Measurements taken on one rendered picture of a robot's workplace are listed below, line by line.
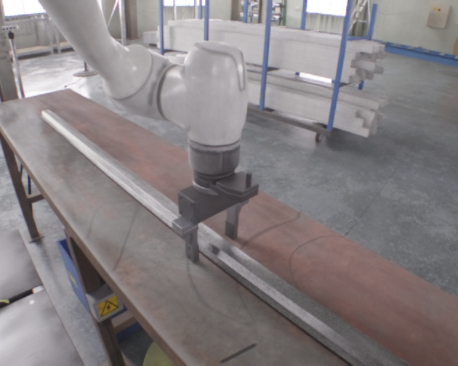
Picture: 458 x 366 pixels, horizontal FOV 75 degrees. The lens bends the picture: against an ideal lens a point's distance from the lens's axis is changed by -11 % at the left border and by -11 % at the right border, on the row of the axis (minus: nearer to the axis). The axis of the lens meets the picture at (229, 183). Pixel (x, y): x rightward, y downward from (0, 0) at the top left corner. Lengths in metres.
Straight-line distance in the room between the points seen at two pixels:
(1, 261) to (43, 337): 0.27
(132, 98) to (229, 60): 0.17
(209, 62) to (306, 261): 0.43
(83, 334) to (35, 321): 0.89
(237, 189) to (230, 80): 0.17
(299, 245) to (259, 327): 0.23
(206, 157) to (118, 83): 0.19
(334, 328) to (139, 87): 0.49
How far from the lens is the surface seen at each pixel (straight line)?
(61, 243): 1.59
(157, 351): 1.27
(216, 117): 0.50
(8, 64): 4.62
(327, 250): 0.74
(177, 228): 0.60
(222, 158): 0.54
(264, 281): 0.61
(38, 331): 0.71
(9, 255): 0.90
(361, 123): 3.14
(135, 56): 0.57
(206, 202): 0.58
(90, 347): 1.56
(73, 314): 1.69
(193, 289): 0.62
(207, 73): 0.49
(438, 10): 12.27
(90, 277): 1.04
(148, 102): 0.57
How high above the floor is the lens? 1.27
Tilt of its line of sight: 30 degrees down
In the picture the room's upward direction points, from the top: 3 degrees clockwise
